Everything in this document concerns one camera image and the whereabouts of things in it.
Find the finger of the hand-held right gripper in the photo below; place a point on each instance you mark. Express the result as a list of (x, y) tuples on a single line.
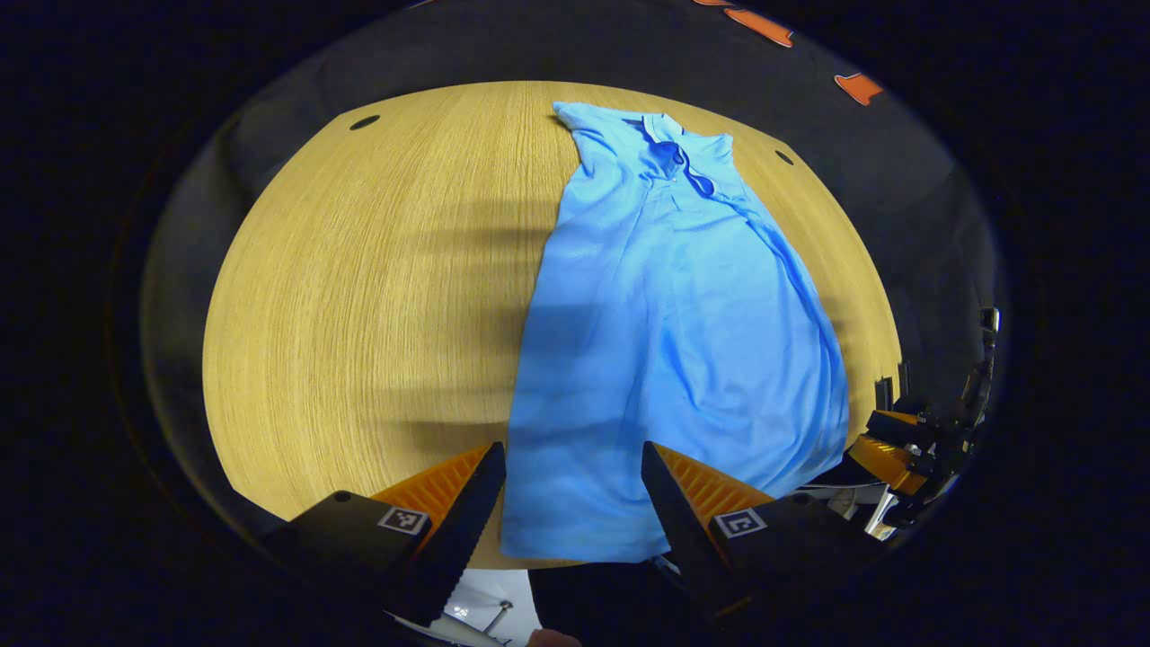
[(889, 458)]

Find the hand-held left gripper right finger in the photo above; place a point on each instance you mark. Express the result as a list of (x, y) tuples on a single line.
[(674, 530)]

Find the light blue T-shirt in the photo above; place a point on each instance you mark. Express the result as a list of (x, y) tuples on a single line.
[(674, 314)]

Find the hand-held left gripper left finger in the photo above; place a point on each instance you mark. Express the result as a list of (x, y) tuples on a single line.
[(467, 530)]

